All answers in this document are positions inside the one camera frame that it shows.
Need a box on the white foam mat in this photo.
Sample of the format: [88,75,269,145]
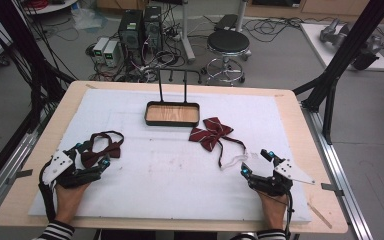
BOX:
[28,87,313,224]

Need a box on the metal table bracket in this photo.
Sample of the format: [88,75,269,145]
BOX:
[320,182,345,198]
[5,168,34,186]

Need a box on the white power supply unit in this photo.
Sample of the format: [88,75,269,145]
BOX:
[102,39,121,68]
[92,36,111,64]

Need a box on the black rack with wooden tray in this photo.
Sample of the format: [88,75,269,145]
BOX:
[144,68,203,128]

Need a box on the person's right hand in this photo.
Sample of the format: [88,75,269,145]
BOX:
[257,190,288,232]

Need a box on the grey and black robot part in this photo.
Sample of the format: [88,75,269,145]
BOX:
[350,34,384,72]

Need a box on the plain dark red bow tie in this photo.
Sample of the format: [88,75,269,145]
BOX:
[80,130,125,169]

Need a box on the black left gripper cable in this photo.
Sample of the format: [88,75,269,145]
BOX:
[37,159,58,223]

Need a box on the flat black floor device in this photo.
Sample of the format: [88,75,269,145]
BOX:
[214,13,240,33]

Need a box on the striped dark red bow tie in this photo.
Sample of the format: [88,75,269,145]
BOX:
[188,116,248,170]

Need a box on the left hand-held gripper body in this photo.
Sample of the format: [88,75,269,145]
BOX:
[40,148,104,190]

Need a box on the black frame post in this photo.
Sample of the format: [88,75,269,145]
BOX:
[0,0,78,134]
[292,0,384,146]

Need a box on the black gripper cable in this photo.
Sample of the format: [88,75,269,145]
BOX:
[37,159,58,223]
[281,191,296,240]

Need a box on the person's left hand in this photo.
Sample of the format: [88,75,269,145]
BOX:
[54,181,92,225]

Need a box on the white desk leg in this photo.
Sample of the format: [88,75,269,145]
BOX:
[179,0,197,65]

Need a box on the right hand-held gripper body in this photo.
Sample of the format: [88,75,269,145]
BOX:
[246,157,316,198]

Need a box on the clear plastic bag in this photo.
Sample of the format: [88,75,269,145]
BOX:
[70,5,109,32]

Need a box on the thin wooden stick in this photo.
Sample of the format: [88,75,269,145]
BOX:
[307,201,334,230]

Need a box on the aluminium rail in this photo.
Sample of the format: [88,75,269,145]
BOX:
[0,109,53,228]
[300,103,376,240]

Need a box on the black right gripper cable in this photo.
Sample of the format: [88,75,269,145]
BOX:
[281,191,296,240]

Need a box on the black round stool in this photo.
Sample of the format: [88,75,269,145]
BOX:
[205,29,252,85]

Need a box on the black computer tower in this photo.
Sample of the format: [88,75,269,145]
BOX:
[117,9,145,65]
[143,5,164,52]

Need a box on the tangle of floor cables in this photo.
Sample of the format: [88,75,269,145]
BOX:
[85,3,205,84]

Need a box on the white floor board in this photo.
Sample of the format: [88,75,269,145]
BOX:
[299,21,384,73]

